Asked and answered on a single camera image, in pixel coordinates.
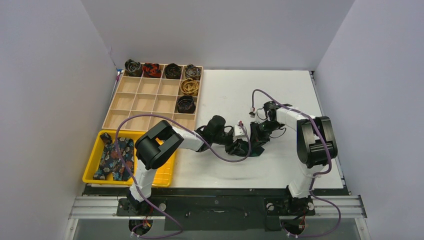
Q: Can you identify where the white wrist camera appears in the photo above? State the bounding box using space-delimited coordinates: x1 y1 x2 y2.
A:
233 122 247 141
254 113 267 124

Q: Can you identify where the aluminium black mounting rail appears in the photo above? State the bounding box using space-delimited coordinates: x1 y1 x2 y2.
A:
63 186 371 240

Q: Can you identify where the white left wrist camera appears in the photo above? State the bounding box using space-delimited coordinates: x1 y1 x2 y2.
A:
233 122 247 141

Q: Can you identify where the rolled grey patterned tie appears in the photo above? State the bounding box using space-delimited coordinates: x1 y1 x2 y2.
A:
184 64 202 81

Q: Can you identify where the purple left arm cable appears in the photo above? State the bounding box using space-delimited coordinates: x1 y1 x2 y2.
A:
114 113 253 239

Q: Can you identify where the rolled yellow beetle tie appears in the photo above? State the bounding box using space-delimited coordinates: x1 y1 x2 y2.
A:
179 78 200 97

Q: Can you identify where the rolled navy floral tie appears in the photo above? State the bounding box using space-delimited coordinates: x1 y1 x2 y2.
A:
176 95 196 114

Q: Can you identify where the rolled black grey tie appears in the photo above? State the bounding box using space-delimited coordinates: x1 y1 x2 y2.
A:
124 59 143 77

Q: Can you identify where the rolled black gold tie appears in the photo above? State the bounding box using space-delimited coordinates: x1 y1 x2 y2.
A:
164 63 183 80

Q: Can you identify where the green navy striped tie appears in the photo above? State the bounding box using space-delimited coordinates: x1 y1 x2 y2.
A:
235 146 265 157

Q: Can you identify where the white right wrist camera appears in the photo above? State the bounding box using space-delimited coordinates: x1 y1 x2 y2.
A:
254 113 267 124

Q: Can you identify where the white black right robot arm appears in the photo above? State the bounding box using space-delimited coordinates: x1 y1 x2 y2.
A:
249 101 338 215

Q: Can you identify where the wooden compartment organizer box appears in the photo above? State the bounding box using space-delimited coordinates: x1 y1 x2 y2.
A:
102 63 204 132

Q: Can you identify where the rolled red black tie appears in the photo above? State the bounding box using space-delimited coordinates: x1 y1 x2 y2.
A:
142 63 162 78

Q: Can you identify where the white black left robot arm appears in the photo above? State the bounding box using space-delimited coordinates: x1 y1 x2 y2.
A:
127 115 253 215

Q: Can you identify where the floral dark tie in tray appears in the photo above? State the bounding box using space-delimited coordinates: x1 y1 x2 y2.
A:
93 133 135 181

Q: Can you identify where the yellow plastic tray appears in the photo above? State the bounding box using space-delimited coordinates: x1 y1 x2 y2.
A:
82 129 177 188

